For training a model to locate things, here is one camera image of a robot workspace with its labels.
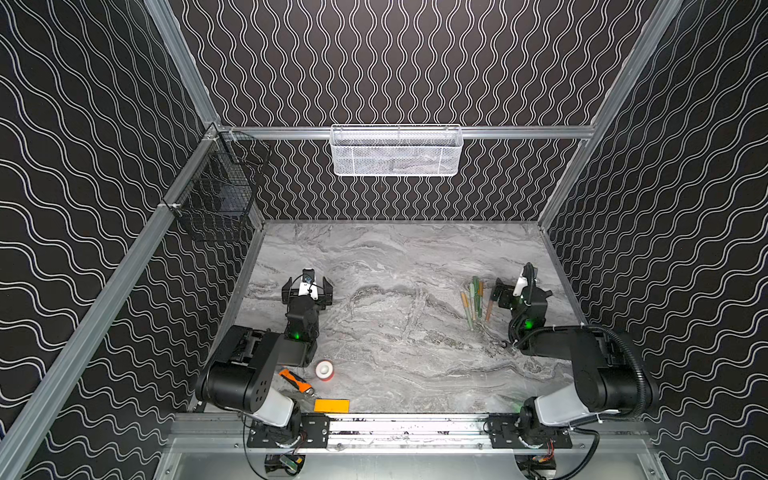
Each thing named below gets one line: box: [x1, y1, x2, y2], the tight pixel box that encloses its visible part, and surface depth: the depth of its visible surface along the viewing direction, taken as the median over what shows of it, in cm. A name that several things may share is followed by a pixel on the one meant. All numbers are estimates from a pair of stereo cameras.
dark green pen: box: [472, 276, 481, 322], surface depth 101 cm
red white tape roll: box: [314, 359, 335, 382], surface depth 85 cm
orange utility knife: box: [279, 369, 315, 397], surface depth 83 cm
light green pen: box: [460, 291, 473, 331], surface depth 99 cm
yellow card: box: [314, 399, 351, 413], surface depth 80 cm
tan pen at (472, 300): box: [469, 283, 476, 320], surface depth 101 cm
